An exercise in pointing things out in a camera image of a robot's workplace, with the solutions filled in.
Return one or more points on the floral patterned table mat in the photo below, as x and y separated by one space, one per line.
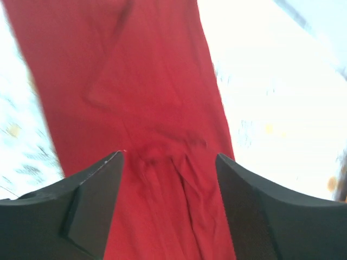
284 103

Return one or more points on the dark red t-shirt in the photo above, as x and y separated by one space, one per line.
137 77

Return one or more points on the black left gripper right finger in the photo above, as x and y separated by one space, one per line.
269 221

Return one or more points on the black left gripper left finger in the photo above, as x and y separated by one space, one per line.
68 220

